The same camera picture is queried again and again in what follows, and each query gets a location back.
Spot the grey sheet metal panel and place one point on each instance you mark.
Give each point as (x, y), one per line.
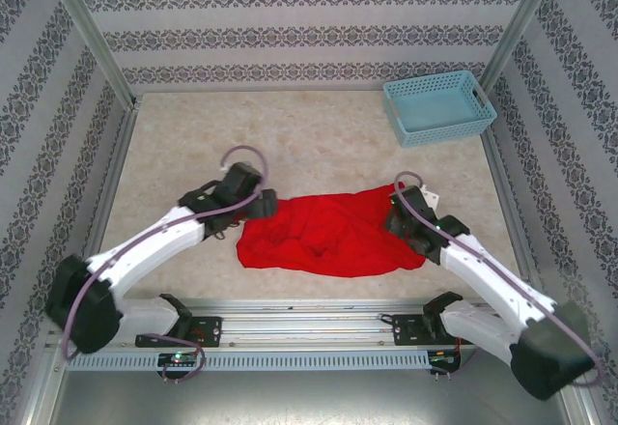
(309, 396)

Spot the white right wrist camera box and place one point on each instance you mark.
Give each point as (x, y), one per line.
(432, 199)

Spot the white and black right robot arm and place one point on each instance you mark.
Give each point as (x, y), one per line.
(483, 270)

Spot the aluminium right frame post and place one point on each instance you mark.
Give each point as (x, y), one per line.
(521, 14)

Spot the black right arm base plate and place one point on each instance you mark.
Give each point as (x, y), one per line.
(405, 331)

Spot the aluminium left frame post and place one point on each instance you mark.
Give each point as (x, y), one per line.
(87, 24)

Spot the aluminium frame post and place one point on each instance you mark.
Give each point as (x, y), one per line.
(521, 14)
(87, 24)

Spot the aluminium mounting rail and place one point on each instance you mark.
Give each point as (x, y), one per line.
(309, 326)

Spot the aluminium right table side rail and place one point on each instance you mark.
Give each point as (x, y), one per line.
(507, 183)

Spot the aluminium table side rail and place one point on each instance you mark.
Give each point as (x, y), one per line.
(108, 188)
(507, 183)

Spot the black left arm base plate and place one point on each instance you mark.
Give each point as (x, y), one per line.
(210, 331)

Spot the red t-shirt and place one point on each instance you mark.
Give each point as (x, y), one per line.
(328, 241)

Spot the light blue plastic basket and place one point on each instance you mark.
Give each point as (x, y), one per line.
(434, 106)

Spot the aluminium left table side rail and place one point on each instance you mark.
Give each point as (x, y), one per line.
(108, 188)

